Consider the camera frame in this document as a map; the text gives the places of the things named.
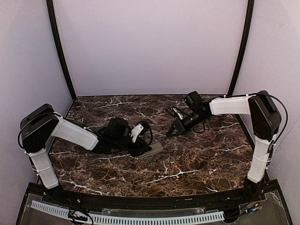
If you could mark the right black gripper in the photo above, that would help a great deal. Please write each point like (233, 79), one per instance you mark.
(180, 123)

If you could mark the white universal remote control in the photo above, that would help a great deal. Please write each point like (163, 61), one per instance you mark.
(155, 148)

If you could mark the right black frame post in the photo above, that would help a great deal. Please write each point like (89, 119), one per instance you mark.
(243, 45)

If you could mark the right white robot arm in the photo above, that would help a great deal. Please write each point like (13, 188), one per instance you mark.
(260, 107)

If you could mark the white slotted cable duct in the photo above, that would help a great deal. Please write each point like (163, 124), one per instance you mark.
(194, 216)

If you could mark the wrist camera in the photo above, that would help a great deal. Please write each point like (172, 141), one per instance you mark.
(134, 133)
(176, 112)

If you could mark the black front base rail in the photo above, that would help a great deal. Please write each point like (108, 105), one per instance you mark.
(221, 201)

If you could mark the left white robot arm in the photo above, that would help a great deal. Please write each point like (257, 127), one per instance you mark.
(44, 122)

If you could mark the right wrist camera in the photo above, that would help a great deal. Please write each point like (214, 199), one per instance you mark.
(176, 112)

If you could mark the left black frame post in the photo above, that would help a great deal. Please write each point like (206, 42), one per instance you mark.
(59, 48)

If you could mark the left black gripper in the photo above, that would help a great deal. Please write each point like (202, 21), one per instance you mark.
(139, 147)

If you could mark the black frame post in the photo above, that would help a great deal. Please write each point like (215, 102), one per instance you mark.
(59, 48)
(243, 45)

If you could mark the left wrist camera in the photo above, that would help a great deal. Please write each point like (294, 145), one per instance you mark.
(134, 133)

